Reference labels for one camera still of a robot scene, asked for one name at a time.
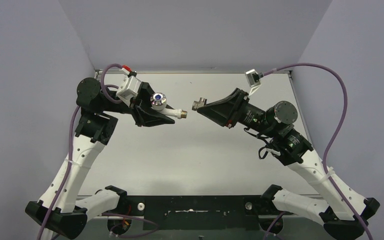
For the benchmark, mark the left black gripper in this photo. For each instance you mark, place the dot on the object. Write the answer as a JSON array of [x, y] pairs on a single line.
[[139, 108]]

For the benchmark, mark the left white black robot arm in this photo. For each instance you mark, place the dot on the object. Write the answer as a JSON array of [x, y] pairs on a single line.
[[59, 209]]

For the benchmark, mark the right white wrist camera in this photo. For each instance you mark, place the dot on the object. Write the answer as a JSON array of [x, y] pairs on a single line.
[[253, 79]]

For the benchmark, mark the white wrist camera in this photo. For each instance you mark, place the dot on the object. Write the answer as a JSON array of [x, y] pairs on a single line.
[[128, 89], [253, 79]]

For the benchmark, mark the metal tee pipe fitting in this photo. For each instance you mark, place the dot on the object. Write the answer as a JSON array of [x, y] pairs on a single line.
[[199, 103]]

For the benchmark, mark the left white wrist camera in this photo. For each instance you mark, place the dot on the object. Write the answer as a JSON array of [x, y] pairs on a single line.
[[128, 89]]

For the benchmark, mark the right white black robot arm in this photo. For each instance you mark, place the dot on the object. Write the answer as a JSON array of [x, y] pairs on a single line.
[[343, 213]]

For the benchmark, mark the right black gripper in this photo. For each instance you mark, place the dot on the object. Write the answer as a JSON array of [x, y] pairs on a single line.
[[224, 112]]

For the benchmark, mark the white faucet with chrome knob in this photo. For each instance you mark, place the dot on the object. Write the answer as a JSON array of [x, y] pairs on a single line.
[[159, 103]]

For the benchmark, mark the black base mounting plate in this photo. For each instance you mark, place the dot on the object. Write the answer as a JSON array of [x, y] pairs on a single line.
[[199, 212]]

